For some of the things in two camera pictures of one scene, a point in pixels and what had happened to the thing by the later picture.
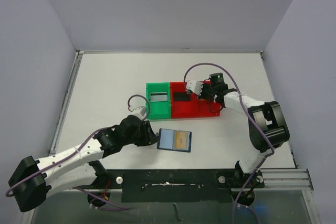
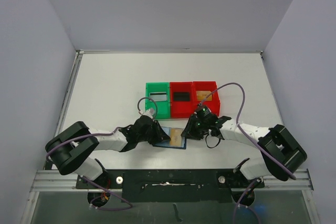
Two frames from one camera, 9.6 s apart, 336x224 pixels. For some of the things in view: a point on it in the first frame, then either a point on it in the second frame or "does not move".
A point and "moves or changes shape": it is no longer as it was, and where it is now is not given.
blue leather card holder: x=174 y=140 moves or changes shape
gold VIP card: x=181 y=140 moves or changes shape
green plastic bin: x=159 y=109 does not move
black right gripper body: x=205 y=92 to x=191 y=127
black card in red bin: x=181 y=96 does not move
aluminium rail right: x=286 y=179 does not move
